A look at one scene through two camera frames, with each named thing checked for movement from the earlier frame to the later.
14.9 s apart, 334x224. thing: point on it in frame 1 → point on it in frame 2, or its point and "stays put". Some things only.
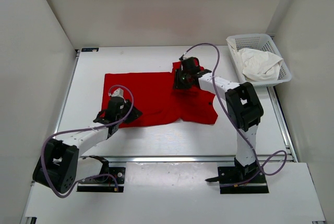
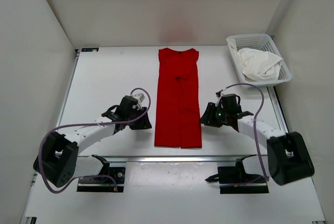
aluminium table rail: x=167 y=159 stays put
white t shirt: x=257 y=65 stays put
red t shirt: x=200 y=68 → x=177 y=116
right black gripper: x=178 y=85 → x=208 y=118
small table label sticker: x=94 y=49 stays put
